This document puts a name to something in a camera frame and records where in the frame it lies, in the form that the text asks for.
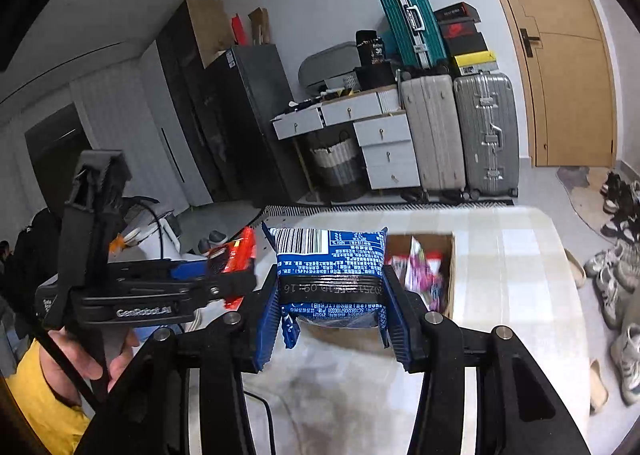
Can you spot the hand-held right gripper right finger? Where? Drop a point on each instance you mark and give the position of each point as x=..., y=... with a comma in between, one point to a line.
x=395, y=330

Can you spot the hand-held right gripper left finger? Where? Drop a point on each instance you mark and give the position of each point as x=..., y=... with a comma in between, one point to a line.
x=267, y=325

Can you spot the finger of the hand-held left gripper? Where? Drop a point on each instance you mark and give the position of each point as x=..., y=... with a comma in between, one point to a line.
x=190, y=269
x=230, y=285

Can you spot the red cookie packet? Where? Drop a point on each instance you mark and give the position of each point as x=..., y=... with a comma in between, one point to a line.
x=240, y=250

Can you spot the purple snack packet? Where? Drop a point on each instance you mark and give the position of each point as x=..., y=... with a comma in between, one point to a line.
x=417, y=275

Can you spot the brown cardboard box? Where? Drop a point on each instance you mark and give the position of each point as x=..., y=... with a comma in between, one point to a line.
x=447, y=285

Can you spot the blue cookie packet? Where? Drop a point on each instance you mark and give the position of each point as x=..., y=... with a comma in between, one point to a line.
x=330, y=255

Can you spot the person's left forearm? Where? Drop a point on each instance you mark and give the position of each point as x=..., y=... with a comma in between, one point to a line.
x=40, y=410

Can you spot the person's left hand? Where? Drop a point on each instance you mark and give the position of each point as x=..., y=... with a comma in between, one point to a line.
x=75, y=360

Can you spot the grey slipper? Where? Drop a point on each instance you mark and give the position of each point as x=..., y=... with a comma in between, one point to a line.
x=220, y=237

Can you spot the white appliance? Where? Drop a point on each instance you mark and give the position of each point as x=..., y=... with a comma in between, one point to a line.
x=145, y=222

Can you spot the white wardrobe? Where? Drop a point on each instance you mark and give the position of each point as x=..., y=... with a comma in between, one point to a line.
x=125, y=135

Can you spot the black refrigerator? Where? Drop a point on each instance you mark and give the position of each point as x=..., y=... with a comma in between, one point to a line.
x=250, y=125

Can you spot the woven laundry basket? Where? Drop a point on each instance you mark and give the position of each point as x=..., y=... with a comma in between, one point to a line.
x=335, y=165

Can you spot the white drawer desk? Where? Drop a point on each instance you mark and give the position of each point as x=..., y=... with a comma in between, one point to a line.
x=385, y=155

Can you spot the black tall cabinet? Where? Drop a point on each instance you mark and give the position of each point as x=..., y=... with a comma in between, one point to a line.
x=180, y=85

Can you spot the beige slipper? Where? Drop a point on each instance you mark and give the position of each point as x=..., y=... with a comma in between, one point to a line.
x=598, y=390
x=575, y=269

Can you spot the beige suitcase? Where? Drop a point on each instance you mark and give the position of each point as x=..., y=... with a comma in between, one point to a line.
x=432, y=135

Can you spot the silver suitcase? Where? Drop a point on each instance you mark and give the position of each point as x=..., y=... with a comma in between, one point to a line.
x=485, y=135

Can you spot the beige round rug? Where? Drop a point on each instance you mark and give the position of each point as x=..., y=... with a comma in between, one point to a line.
x=587, y=205

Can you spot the pile of assorted shoes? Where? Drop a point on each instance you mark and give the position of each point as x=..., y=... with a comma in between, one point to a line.
x=620, y=275

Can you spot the grey doormat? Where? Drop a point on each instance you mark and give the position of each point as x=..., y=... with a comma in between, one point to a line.
x=570, y=177

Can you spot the grey oval tub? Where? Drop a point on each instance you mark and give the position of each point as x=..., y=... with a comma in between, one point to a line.
x=325, y=65

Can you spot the flat brown cardboard carton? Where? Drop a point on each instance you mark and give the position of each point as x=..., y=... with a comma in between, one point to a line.
x=212, y=30

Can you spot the red paper bag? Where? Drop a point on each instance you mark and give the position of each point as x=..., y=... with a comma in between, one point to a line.
x=240, y=32

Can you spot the brown paper bag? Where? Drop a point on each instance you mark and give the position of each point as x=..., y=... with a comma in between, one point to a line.
x=259, y=27

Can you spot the black plastic basket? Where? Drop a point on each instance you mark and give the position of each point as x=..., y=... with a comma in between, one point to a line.
x=375, y=77

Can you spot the black labelled box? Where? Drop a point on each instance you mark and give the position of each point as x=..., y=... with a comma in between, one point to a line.
x=370, y=50

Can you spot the yellow white shoe box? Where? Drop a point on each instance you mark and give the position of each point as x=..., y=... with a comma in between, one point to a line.
x=475, y=64

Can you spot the plain black shoe box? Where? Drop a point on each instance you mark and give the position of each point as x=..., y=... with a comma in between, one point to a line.
x=467, y=46

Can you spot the wooden door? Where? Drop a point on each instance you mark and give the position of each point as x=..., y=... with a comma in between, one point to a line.
x=565, y=85

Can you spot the teal suitcase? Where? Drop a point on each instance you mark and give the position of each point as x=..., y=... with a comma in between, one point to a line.
x=410, y=25

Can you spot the black shoe box red trim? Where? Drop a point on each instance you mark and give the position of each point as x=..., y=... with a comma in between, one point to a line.
x=455, y=12

